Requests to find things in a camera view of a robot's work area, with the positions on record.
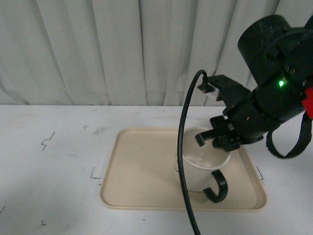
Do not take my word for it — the black cable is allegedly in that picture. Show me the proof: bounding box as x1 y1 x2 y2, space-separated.
177 70 208 235

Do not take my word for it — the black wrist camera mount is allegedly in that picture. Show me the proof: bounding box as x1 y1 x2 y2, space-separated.
198 75 251 108

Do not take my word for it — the cream mug with black handle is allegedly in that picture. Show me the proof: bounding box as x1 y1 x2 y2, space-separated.
182 128 231 203

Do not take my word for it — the white pleated curtain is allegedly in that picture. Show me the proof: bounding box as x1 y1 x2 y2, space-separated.
0 0 313 106

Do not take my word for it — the beige rectangular tray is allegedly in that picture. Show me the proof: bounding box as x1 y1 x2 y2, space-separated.
100 128 267 212

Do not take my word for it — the black strap loop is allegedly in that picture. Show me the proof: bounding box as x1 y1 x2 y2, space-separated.
265 111 313 159

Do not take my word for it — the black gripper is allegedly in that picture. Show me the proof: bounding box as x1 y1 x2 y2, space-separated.
195 97 286 152

